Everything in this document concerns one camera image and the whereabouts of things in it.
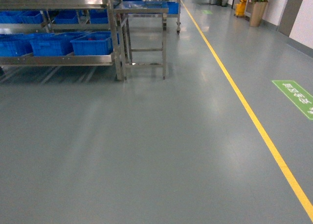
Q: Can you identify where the plant in gold pot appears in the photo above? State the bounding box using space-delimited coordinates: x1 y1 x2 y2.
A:
249 0 268 27

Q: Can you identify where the small stainless steel table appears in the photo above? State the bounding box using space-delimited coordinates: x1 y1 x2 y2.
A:
113 0 170 80

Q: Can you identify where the yellow mop bucket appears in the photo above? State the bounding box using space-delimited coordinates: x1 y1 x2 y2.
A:
234 0 247 18

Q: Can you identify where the blue plastic bin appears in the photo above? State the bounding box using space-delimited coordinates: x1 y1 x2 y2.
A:
70 31 113 56
30 32 87 56
0 34 38 57

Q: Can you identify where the stainless steel shelf rack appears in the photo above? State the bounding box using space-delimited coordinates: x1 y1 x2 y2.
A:
0 0 124 81

